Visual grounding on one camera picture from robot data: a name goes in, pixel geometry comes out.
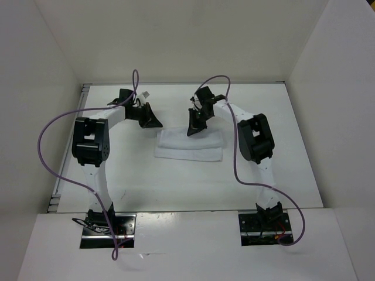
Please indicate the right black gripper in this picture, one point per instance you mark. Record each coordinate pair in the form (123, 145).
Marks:
(195, 126)

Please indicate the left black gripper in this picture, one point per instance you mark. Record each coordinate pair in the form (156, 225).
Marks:
(149, 120)

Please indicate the white skirt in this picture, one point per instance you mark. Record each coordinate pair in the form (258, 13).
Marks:
(205, 146)

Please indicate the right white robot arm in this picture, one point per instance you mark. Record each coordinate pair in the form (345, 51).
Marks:
(256, 144)

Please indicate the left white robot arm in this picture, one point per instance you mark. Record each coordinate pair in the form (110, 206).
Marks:
(91, 148)

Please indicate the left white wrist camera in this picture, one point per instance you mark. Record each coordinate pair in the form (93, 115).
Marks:
(141, 98)

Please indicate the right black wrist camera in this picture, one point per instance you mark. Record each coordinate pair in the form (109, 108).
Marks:
(202, 96)

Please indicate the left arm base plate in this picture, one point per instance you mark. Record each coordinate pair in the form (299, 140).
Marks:
(97, 235)

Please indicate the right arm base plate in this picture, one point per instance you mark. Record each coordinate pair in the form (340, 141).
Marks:
(254, 234)

